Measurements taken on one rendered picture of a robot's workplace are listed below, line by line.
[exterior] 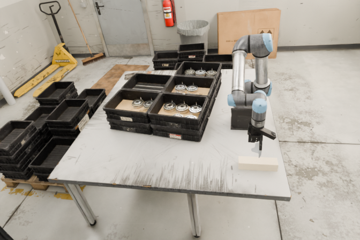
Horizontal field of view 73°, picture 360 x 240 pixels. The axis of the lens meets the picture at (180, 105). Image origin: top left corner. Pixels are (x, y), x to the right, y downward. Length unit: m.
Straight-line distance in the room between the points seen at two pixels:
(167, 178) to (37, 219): 1.50
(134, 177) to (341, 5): 4.32
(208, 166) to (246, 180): 0.26
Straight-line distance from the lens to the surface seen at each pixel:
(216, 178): 1.64
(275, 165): 1.67
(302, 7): 4.87
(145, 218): 2.37
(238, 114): 1.88
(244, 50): 1.62
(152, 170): 1.73
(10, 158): 2.78
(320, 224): 2.43
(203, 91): 2.19
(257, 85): 1.88
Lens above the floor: 1.99
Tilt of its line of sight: 35 degrees down
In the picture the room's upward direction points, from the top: 7 degrees counter-clockwise
